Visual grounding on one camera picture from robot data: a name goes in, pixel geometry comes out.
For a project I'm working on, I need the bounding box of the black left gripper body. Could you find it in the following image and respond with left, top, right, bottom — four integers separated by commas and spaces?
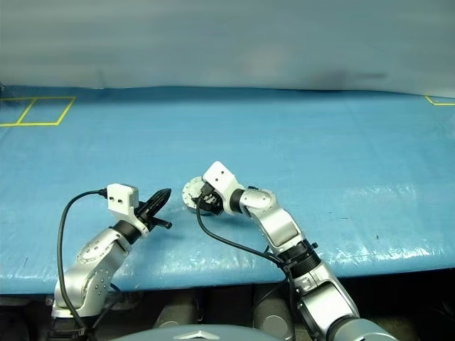
136, 201, 173, 234

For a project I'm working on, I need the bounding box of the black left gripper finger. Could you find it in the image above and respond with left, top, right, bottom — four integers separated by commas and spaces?
144, 188, 171, 211
150, 193, 173, 219

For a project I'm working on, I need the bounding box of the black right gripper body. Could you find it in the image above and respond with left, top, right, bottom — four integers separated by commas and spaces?
197, 182, 225, 217

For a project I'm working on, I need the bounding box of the small metal gear piece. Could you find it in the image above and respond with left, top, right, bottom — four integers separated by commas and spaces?
181, 176, 209, 207

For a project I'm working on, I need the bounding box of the grey rounded cylinder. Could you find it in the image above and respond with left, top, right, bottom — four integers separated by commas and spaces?
154, 294, 195, 330
254, 289, 296, 340

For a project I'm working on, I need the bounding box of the blue foam table cover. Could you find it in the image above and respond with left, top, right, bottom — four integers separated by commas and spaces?
0, 84, 455, 296

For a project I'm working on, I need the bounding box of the grey robot torso with emblem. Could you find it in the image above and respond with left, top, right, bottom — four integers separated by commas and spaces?
117, 323, 271, 341

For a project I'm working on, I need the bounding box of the yellow tape double square marking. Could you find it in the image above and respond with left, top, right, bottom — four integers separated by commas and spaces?
0, 96, 77, 128

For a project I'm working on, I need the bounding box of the yellow tape corner marking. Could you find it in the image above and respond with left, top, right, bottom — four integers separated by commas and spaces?
425, 94, 455, 107

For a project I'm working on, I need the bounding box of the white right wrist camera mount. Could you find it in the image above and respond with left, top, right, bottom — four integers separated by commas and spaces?
202, 161, 246, 217

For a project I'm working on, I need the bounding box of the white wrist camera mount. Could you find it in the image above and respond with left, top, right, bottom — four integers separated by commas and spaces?
202, 161, 246, 217
106, 183, 149, 236

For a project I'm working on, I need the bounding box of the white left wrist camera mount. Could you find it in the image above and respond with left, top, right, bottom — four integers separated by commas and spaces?
106, 183, 149, 236

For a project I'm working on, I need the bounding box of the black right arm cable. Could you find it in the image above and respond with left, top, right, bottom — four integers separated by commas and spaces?
195, 200, 321, 341

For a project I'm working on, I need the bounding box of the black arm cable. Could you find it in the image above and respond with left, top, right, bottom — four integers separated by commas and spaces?
195, 200, 321, 341
58, 190, 107, 337

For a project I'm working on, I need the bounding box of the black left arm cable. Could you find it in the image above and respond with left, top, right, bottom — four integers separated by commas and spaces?
58, 190, 107, 337

